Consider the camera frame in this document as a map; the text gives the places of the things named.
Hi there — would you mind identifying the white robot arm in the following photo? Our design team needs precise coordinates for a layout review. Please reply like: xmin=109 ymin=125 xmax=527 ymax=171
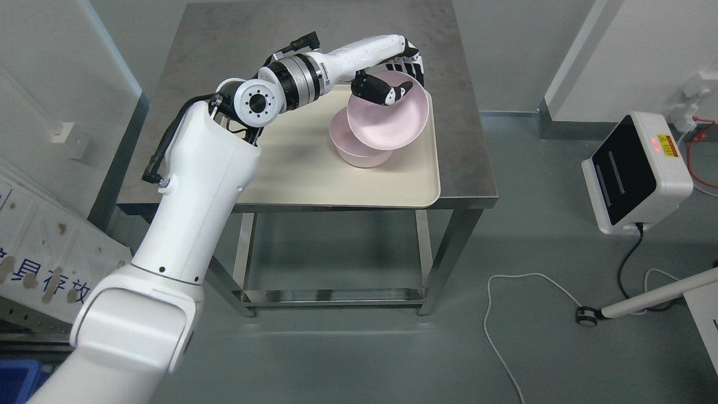
xmin=29 ymin=33 xmax=420 ymax=403

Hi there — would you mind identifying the white stand leg with caster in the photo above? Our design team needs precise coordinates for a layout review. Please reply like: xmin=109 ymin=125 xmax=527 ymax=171
xmin=574 ymin=261 xmax=717 ymax=327

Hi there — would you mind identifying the pink bowl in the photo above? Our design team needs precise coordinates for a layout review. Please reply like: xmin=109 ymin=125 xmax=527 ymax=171
xmin=330 ymin=107 xmax=393 ymax=168
xmin=346 ymin=71 xmax=430 ymax=150

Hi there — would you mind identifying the black power cable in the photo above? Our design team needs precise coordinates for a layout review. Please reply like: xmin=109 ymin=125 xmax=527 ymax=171
xmin=618 ymin=222 xmax=682 ymax=312

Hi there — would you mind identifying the white wall bracket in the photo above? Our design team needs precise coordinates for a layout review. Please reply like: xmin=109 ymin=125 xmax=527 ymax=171
xmin=50 ymin=122 xmax=75 ymax=145

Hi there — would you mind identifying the white black box device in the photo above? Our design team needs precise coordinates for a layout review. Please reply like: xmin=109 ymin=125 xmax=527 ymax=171
xmin=581 ymin=112 xmax=693 ymax=235

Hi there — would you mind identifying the white sign board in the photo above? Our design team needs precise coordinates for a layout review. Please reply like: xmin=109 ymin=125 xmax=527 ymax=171
xmin=1 ymin=168 xmax=131 ymax=324

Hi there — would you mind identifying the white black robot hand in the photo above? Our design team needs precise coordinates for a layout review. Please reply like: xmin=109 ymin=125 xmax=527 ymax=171
xmin=320 ymin=34 xmax=424 ymax=107

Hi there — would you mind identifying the white cable on floor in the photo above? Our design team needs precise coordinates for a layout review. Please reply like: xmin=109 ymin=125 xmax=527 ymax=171
xmin=484 ymin=268 xmax=682 ymax=404

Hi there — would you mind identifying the red cable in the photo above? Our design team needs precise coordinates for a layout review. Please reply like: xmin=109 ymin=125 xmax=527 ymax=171
xmin=687 ymin=116 xmax=718 ymax=189

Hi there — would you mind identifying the white wall socket plug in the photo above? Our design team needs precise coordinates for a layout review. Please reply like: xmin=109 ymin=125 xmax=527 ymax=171
xmin=668 ymin=71 xmax=716 ymax=135

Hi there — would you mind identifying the beige plastic tray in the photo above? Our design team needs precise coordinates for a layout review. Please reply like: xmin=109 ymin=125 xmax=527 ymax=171
xmin=237 ymin=85 xmax=440 ymax=209

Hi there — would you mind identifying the stainless steel table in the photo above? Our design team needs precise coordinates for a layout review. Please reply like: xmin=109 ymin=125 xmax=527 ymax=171
xmin=116 ymin=1 xmax=499 ymax=315

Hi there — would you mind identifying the blue bin bottom left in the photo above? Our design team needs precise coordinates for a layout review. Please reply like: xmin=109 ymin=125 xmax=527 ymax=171
xmin=1 ymin=360 xmax=48 ymax=403

